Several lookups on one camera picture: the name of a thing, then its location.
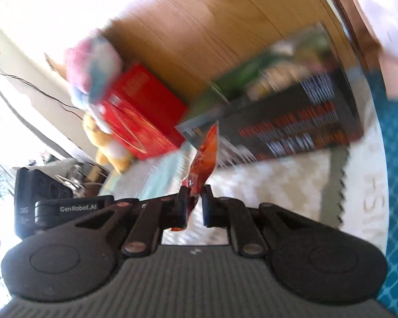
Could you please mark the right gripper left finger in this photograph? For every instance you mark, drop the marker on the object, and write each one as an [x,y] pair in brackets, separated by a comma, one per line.
[156,216]

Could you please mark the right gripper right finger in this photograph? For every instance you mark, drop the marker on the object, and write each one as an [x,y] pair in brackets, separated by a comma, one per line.
[231,214]

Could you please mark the red spicy snack packet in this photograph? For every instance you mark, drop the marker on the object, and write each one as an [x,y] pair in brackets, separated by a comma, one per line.
[202,166]

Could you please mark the yellow duck plush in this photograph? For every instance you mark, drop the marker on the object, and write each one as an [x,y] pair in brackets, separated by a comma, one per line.
[109,151]

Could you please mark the red gift box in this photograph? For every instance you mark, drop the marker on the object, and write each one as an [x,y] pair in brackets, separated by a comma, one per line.
[143,113]

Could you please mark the patterned bed quilt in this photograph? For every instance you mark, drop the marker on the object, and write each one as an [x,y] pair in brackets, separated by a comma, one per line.
[344,187]

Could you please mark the black sheep print box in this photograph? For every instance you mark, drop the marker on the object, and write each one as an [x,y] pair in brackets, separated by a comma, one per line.
[292,98]

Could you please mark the pastel plush toy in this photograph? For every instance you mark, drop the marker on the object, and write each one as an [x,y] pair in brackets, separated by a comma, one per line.
[92,67]

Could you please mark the wooden headboard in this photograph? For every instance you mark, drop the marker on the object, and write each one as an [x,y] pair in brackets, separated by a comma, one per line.
[185,43]

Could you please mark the blue patterned blanket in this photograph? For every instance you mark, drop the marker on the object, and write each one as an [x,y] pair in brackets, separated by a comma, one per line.
[387,111]

